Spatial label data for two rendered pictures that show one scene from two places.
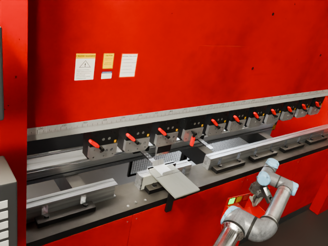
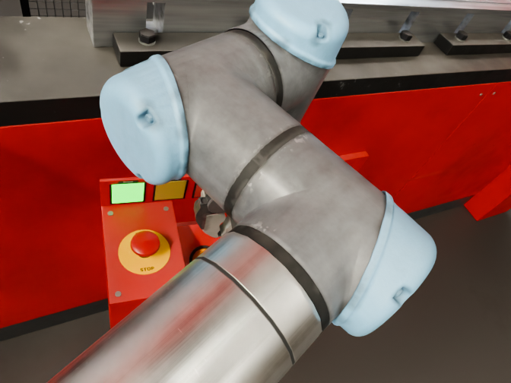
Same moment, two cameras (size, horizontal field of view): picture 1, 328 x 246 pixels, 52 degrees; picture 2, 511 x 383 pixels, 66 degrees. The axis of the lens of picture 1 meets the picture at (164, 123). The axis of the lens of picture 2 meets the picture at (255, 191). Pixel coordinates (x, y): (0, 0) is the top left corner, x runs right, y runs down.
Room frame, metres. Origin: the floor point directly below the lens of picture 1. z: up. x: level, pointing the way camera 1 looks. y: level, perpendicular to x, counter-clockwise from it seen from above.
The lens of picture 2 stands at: (1.45, -0.70, 1.30)
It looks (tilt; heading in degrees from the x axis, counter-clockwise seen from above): 49 degrees down; 359
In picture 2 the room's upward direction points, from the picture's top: 24 degrees clockwise
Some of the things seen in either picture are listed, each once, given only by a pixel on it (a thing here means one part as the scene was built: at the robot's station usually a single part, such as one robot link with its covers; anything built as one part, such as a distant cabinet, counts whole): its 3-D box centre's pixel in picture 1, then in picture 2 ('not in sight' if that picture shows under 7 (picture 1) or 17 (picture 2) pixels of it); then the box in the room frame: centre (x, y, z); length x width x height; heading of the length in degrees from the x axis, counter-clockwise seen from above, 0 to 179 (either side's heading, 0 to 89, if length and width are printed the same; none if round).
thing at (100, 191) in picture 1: (71, 199); not in sight; (1.36, 0.39, 0.92); 0.50 x 0.06 x 0.10; 131
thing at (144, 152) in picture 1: (143, 151); not in sight; (1.84, 0.09, 1.01); 0.26 x 0.12 x 0.05; 41
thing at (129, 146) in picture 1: (134, 134); not in sight; (1.57, 0.14, 1.26); 0.15 x 0.09 x 0.17; 131
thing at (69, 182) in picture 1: (62, 172); not in sight; (1.71, 0.56, 0.81); 0.64 x 0.08 x 0.14; 41
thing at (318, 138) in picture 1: (316, 139); not in sight; (2.86, -1.42, 0.89); 0.30 x 0.05 x 0.03; 131
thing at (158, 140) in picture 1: (164, 129); not in sight; (1.70, -0.01, 1.26); 0.15 x 0.09 x 0.17; 131
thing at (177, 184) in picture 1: (174, 180); not in sight; (1.61, -0.12, 1.00); 0.26 x 0.18 x 0.01; 41
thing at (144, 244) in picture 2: not in sight; (144, 247); (1.72, -0.59, 0.79); 0.04 x 0.04 x 0.04
